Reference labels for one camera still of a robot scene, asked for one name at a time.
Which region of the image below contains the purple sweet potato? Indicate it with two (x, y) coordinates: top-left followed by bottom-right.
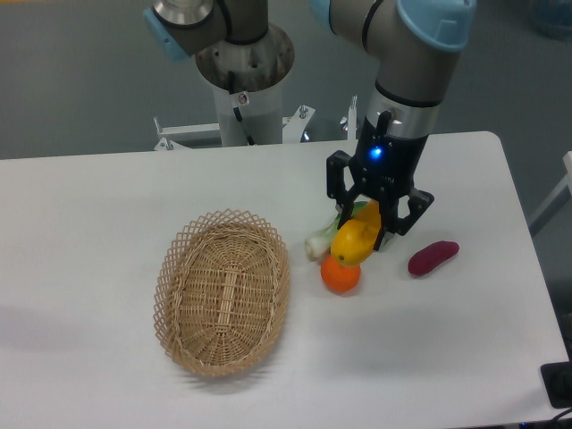
(408, 240), (459, 276)

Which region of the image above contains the green white bok choy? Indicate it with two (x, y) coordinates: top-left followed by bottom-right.
(305, 201), (369, 260)

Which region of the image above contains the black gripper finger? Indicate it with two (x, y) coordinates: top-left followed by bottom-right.
(326, 150), (363, 224)
(372, 189), (435, 252)

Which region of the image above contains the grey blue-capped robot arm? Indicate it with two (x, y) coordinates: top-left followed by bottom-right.
(143, 1), (476, 248)

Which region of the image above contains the yellow orange mango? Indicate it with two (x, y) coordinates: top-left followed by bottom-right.
(331, 200), (382, 266)

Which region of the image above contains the orange fruit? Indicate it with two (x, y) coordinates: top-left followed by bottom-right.
(320, 255), (361, 294)

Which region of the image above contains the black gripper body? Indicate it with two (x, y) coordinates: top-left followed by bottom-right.
(350, 116), (428, 210)

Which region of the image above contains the white furniture leg at right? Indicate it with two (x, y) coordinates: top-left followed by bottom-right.
(528, 151), (571, 236)

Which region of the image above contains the black device at table edge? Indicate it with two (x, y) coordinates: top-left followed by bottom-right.
(541, 361), (571, 408)

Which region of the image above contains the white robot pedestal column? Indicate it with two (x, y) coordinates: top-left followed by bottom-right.
(196, 23), (295, 147)

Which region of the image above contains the woven wicker basket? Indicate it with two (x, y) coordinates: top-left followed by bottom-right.
(154, 209), (290, 377)

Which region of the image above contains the white metal base frame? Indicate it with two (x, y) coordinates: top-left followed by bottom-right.
(154, 95), (360, 151)

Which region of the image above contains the black cable on pedestal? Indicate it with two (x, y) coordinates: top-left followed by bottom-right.
(227, 71), (257, 147)

